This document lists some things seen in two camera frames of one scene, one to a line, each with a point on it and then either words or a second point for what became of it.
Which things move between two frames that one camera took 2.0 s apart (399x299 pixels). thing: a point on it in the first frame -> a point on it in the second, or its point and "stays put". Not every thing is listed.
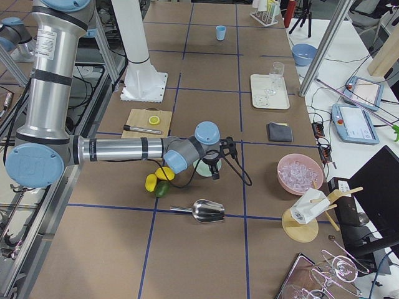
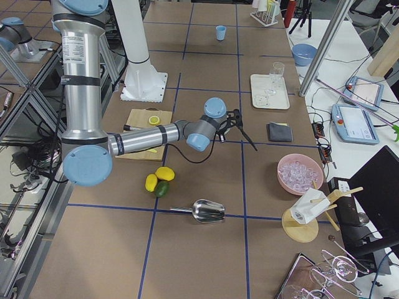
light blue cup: x=221 y=32 stays put
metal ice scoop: x=204 y=210 stays put
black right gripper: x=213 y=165 -> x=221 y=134
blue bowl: x=303 y=54 stays put
